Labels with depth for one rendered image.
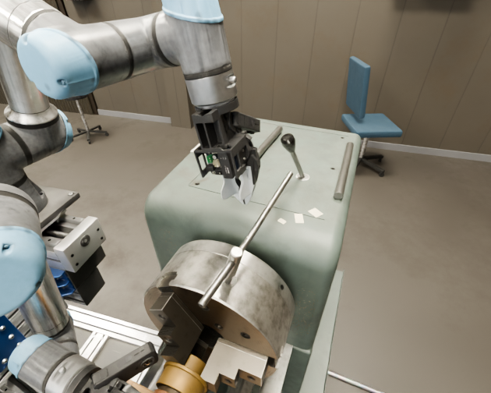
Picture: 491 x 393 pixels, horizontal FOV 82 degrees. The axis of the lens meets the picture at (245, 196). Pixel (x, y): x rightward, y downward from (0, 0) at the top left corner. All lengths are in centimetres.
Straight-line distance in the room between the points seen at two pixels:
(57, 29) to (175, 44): 14
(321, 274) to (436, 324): 165
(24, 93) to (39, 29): 46
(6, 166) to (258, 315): 70
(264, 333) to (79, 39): 51
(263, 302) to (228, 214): 21
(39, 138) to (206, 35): 61
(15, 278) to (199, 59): 37
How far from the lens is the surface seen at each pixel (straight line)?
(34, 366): 71
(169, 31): 46
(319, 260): 61
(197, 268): 57
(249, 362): 62
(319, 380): 123
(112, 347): 174
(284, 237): 61
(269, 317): 57
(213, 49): 44
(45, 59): 41
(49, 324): 81
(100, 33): 45
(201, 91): 45
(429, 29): 362
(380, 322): 208
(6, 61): 86
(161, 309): 57
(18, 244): 46
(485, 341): 232
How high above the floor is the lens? 167
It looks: 38 degrees down
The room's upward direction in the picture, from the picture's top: straight up
